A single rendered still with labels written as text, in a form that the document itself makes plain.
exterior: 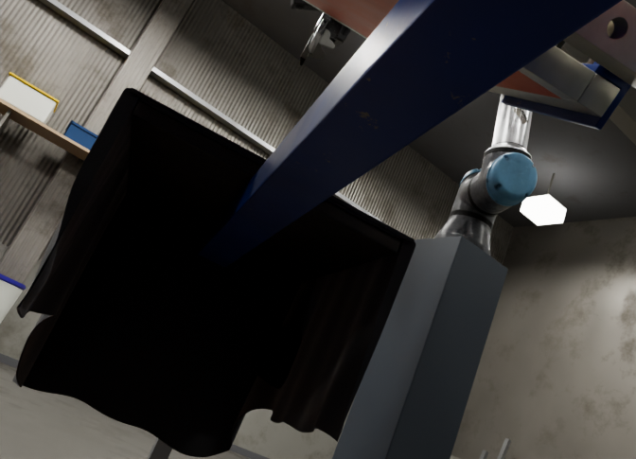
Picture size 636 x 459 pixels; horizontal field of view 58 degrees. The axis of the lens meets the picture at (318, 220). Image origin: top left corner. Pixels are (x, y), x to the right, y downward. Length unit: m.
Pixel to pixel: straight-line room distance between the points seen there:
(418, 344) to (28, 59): 6.56
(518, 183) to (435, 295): 0.33
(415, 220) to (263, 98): 3.13
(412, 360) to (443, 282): 0.20
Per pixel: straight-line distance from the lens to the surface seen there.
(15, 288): 6.21
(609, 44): 0.67
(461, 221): 1.52
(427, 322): 1.38
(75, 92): 7.41
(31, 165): 7.16
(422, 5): 0.32
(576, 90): 0.75
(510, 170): 1.44
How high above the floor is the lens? 0.66
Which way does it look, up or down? 18 degrees up
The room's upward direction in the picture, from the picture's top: 24 degrees clockwise
